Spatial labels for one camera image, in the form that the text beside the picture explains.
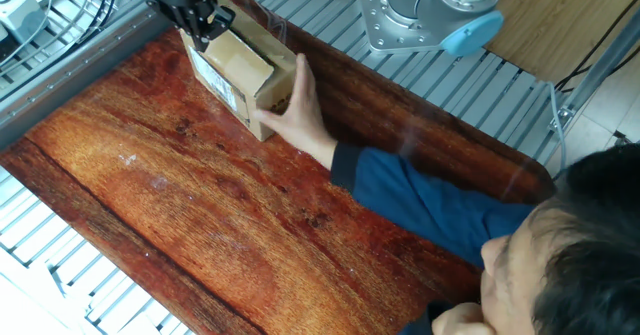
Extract brown cardboard box with label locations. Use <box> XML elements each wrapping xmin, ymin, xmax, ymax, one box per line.
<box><xmin>178</xmin><ymin>0</ymin><xmax>300</xmax><ymax>143</ymax></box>

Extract left forearm dark sleeve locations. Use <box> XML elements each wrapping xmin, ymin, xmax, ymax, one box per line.
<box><xmin>397</xmin><ymin>299</ymin><xmax>454</xmax><ymax>335</ymax></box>

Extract grey control box green button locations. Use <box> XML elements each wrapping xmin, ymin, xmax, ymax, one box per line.
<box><xmin>0</xmin><ymin>0</ymin><xmax>49</xmax><ymax>46</ymax></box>

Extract person's right hand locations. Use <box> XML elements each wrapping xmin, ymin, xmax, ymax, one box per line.
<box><xmin>252</xmin><ymin>52</ymin><xmax>339</xmax><ymax>171</ymax></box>

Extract person's left hand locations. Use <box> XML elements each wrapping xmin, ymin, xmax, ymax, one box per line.
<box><xmin>430</xmin><ymin>302</ymin><xmax>497</xmax><ymax>335</ymax></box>

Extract white paper sheets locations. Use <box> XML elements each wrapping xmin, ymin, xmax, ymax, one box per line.
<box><xmin>0</xmin><ymin>244</ymin><xmax>91</xmax><ymax>335</ymax></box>

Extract thick aluminium frame rail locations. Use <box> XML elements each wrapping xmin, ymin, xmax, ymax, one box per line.
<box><xmin>0</xmin><ymin>9</ymin><xmax>171</xmax><ymax>151</ymax></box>

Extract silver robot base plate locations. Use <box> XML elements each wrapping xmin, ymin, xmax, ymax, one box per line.
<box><xmin>357</xmin><ymin>0</ymin><xmax>451</xmax><ymax>54</ymax></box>

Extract grey cable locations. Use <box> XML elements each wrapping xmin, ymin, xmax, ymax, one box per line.
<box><xmin>537</xmin><ymin>79</ymin><xmax>569</xmax><ymax>179</ymax></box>

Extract black floor cable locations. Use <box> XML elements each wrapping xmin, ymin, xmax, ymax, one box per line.
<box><xmin>554</xmin><ymin>0</ymin><xmax>640</xmax><ymax>94</ymax></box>

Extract slanted aluminium profile post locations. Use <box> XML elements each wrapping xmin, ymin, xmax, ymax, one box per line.
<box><xmin>547</xmin><ymin>7</ymin><xmax>640</xmax><ymax>131</ymax></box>

